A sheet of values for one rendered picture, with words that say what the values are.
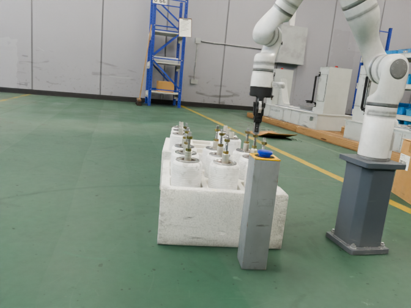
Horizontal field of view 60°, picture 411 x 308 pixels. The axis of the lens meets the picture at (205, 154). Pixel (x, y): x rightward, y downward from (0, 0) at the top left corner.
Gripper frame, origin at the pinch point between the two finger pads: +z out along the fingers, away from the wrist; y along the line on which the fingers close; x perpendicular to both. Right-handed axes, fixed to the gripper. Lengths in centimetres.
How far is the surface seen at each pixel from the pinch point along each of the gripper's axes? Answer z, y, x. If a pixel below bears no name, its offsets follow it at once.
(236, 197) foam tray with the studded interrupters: 19.2, 20.6, -5.0
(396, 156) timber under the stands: 29, -164, 125
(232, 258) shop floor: 35.6, 27.8, -4.8
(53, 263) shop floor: 35, 42, -51
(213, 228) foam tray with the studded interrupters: 29.4, 21.7, -11.2
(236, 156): 12.2, -8.5, -5.6
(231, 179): 14.6, 17.6, -7.1
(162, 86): -1, -545, -139
